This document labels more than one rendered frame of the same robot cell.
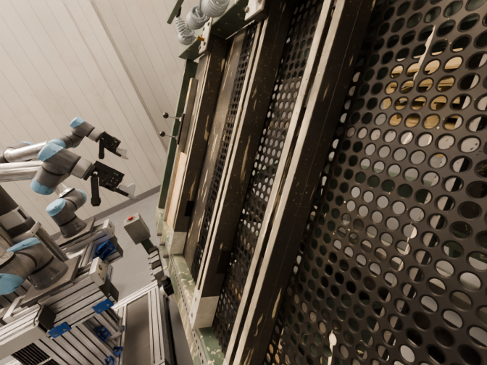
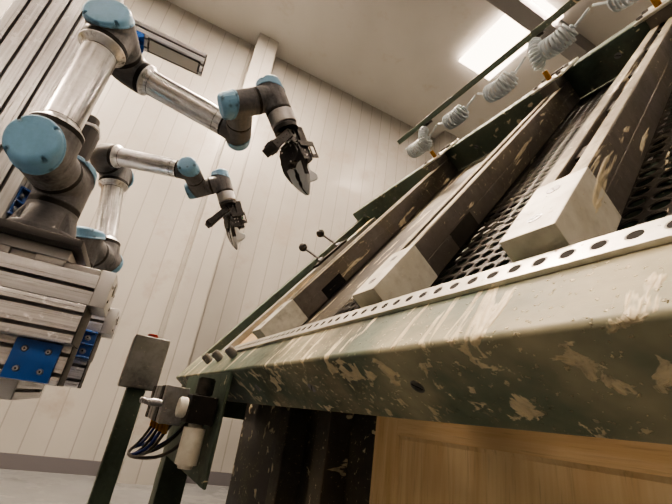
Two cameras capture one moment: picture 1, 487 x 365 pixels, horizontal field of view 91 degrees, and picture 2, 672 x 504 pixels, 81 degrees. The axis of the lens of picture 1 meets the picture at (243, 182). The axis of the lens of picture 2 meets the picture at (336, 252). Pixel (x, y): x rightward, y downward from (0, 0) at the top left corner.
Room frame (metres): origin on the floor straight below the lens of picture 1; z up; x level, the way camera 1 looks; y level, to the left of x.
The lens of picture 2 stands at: (0.04, 0.49, 0.73)
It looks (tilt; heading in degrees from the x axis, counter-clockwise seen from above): 24 degrees up; 351
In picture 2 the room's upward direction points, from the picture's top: 9 degrees clockwise
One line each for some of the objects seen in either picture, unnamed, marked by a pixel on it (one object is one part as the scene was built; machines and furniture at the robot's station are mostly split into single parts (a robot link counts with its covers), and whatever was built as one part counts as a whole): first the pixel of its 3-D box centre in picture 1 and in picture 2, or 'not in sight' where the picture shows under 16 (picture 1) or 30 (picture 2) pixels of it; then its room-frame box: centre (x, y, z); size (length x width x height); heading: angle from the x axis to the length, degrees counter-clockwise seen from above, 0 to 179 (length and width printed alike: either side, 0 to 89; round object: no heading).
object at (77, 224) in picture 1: (71, 224); not in sight; (1.53, 1.19, 1.09); 0.15 x 0.15 x 0.10
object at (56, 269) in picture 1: (46, 270); (46, 223); (1.05, 1.06, 1.09); 0.15 x 0.15 x 0.10
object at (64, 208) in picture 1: (60, 210); (84, 245); (1.54, 1.18, 1.20); 0.13 x 0.12 x 0.14; 169
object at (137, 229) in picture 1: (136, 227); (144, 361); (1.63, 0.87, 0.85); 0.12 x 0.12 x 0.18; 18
